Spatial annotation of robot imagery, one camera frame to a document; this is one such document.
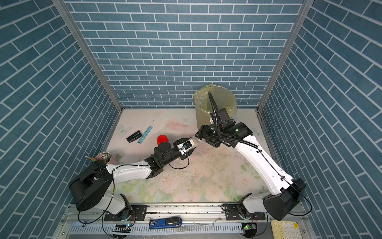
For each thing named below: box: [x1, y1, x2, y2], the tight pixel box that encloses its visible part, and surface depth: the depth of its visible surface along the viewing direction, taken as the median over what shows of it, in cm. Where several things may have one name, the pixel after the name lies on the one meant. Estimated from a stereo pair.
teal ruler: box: [137, 125, 154, 144], surface depth 107 cm
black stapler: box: [125, 129, 143, 143], surface depth 104 cm
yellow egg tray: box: [271, 220, 304, 239], surface depth 69 cm
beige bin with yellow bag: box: [193, 84, 238, 129], surface depth 95 cm
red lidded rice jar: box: [156, 134, 170, 145], surface depth 91 cm
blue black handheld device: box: [148, 217, 183, 230], surface depth 69 cm
